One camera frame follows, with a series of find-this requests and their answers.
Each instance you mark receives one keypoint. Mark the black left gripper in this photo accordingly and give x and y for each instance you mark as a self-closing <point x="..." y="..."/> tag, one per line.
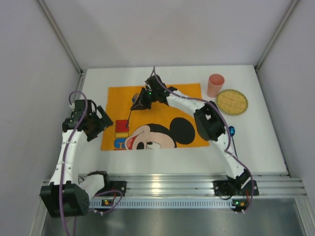
<point x="99" y="125"/>

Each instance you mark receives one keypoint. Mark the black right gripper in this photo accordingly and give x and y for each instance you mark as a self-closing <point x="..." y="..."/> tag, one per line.
<point x="142" y="99"/>

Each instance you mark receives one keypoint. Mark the blue metal fork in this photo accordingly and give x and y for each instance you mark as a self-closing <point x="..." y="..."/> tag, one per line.
<point x="129" y="118"/>

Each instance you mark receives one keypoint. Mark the orange cartoon print cloth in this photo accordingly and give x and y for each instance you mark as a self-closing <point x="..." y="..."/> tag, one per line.
<point x="159" y="127"/>

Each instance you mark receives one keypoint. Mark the pink plastic cup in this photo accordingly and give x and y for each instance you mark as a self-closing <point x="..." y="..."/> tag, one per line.
<point x="215" y="83"/>

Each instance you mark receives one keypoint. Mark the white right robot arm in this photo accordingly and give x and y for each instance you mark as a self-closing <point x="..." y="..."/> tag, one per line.
<point x="210" y="124"/>

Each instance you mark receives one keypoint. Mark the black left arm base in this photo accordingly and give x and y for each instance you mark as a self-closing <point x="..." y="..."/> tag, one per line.
<point x="112" y="188"/>

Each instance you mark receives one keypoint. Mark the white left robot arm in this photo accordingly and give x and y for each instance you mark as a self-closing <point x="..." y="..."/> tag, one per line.
<point x="65" y="195"/>

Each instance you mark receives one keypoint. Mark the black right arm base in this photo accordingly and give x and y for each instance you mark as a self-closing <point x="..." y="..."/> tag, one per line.
<point x="226" y="189"/>

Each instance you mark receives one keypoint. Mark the yellow woven round plate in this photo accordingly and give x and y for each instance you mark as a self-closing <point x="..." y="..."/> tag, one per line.
<point x="232" y="102"/>

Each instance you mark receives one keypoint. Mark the blue metal spoon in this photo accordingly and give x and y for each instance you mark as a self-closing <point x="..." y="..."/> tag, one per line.
<point x="232" y="133"/>

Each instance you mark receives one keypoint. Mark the aluminium mounting rail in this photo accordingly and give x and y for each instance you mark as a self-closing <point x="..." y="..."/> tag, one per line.
<point x="176" y="192"/>

